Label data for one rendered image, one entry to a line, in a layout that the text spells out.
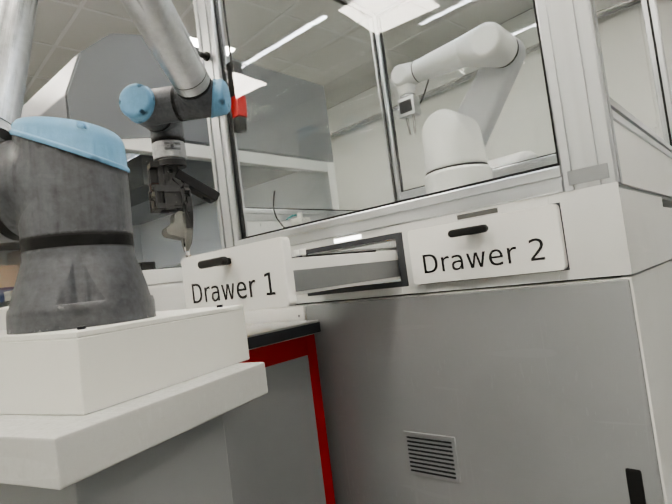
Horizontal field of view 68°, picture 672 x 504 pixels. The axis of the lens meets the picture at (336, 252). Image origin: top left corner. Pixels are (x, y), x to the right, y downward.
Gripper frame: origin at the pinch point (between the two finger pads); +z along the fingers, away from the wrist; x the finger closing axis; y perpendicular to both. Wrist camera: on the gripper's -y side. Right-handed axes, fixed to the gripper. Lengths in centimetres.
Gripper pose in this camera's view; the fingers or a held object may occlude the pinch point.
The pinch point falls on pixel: (189, 245)
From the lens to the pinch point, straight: 122.5
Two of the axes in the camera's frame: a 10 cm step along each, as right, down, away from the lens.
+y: -8.5, 0.8, -5.2
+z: 1.3, 9.9, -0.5
